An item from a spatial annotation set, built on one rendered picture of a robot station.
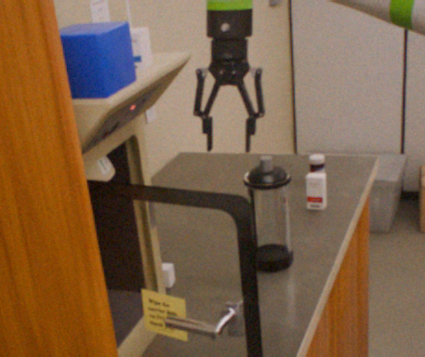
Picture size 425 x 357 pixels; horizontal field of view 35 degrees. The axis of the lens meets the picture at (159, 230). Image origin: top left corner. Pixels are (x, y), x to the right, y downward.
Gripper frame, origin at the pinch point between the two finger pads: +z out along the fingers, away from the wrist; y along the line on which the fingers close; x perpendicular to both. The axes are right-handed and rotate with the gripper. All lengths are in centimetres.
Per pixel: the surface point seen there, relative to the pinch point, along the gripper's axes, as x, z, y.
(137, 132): -19.5, -5.3, -14.2
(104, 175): -30.3, 0.1, -17.2
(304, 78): 269, 28, -1
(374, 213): 226, 94, 42
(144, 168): -17.9, 2.3, -13.5
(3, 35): -59, -26, -19
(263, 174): 7.4, 9.8, 6.7
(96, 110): -51, -16, -10
